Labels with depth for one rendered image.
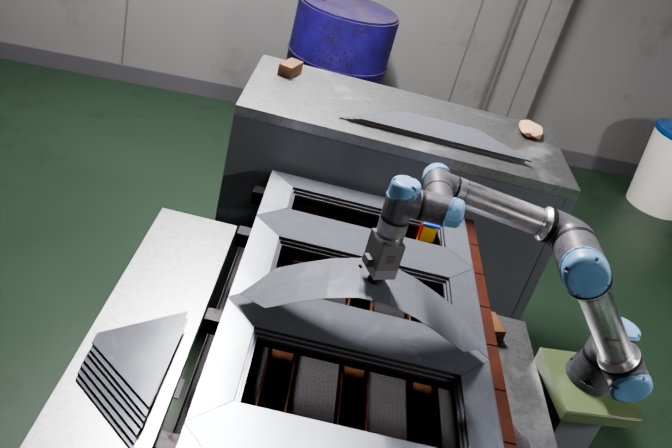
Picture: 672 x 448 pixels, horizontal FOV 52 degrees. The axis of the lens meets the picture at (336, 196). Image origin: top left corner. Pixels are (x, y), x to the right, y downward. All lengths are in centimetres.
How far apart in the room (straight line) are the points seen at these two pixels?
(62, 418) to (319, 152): 132
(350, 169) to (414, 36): 267
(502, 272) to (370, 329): 101
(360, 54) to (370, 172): 181
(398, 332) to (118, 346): 74
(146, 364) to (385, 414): 75
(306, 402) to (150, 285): 57
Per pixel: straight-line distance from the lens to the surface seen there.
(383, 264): 176
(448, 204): 170
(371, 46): 432
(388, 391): 223
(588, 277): 182
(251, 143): 259
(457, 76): 532
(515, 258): 281
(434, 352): 196
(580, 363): 228
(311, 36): 433
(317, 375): 220
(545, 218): 190
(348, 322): 195
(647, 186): 559
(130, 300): 203
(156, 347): 184
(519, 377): 229
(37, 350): 297
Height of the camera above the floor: 205
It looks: 29 degrees down
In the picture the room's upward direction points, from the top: 15 degrees clockwise
